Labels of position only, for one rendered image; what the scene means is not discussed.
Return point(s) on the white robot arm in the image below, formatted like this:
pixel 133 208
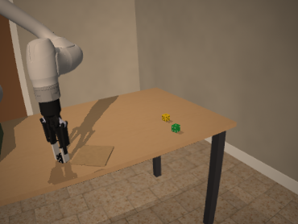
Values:
pixel 48 57

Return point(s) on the yellow die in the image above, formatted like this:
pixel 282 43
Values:
pixel 166 117

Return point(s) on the black die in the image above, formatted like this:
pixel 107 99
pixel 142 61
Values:
pixel 59 158

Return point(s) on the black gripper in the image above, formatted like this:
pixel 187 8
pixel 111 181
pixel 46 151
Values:
pixel 60 128

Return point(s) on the green die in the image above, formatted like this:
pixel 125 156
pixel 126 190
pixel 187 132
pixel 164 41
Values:
pixel 175 127

